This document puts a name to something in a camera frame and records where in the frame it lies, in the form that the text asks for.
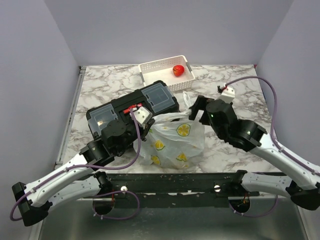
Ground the white lemon print plastic bag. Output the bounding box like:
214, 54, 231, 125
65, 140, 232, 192
138, 91, 205, 169

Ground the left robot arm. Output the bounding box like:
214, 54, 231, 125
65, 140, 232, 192
9, 140, 117, 227

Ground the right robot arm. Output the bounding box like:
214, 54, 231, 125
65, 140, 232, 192
188, 95, 320, 211

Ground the red fake apple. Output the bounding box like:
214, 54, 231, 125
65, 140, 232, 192
172, 64, 185, 77

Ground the white perforated plastic basket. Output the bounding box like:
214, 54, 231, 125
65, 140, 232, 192
138, 55, 196, 92

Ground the black plastic toolbox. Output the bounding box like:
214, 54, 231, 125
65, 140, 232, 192
86, 80, 180, 140

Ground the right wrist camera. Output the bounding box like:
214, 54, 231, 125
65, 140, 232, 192
217, 85, 235, 104

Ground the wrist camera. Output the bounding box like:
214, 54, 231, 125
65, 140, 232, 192
133, 106, 153, 129
217, 85, 235, 104

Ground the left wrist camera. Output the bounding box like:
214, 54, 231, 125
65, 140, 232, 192
133, 106, 153, 129

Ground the black mounting rail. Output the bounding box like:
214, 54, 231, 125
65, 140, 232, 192
82, 171, 261, 210

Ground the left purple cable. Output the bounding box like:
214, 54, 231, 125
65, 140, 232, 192
9, 107, 144, 221

